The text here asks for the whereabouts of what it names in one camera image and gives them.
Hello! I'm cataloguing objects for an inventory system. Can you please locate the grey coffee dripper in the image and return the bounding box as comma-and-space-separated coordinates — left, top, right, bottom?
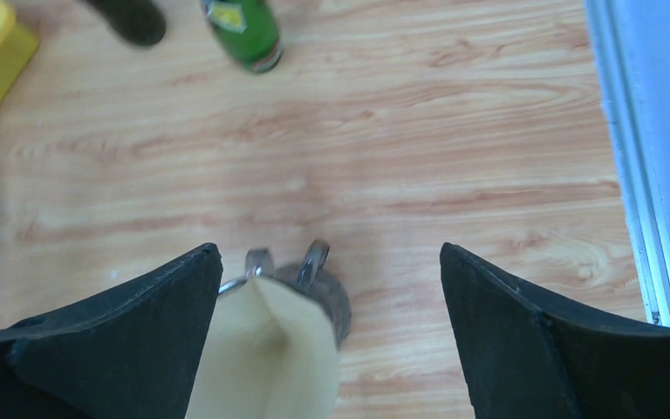
218, 239, 352, 349

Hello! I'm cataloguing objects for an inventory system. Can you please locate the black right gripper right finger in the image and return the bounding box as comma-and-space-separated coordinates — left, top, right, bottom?
440, 243, 670, 418

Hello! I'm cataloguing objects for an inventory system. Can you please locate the green glass bottle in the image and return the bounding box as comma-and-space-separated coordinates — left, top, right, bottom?
201, 0, 284, 73

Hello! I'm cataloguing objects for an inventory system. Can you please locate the cola glass bottle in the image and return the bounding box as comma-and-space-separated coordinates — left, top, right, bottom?
85, 0, 167, 47

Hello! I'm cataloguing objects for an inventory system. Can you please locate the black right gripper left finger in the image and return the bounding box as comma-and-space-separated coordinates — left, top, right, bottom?
0, 243, 222, 418

